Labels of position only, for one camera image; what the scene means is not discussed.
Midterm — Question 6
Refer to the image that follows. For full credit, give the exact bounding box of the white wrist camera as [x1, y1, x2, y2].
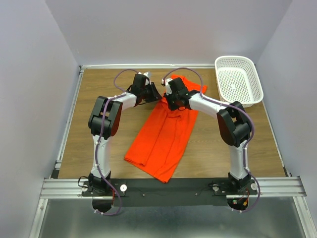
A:
[161, 78, 173, 95]
[138, 71, 152, 85]

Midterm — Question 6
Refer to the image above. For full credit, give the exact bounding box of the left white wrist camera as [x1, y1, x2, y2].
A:
[138, 71, 152, 85]

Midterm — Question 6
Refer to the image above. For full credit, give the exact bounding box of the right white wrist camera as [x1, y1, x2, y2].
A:
[161, 78, 173, 95]

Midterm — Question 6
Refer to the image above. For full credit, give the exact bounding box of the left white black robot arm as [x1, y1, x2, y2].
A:
[78, 72, 162, 196]

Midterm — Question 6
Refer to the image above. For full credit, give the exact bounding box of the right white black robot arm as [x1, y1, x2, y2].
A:
[162, 77, 254, 194]

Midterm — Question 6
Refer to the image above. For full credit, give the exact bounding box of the white perforated plastic basket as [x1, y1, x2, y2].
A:
[214, 56, 264, 108]

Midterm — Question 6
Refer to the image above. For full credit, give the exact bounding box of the aluminium frame rail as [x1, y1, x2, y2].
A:
[40, 177, 307, 199]

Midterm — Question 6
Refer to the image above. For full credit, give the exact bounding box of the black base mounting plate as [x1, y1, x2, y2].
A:
[81, 177, 258, 207]

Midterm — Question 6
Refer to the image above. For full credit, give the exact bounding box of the orange t shirt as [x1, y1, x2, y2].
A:
[124, 73, 208, 184]

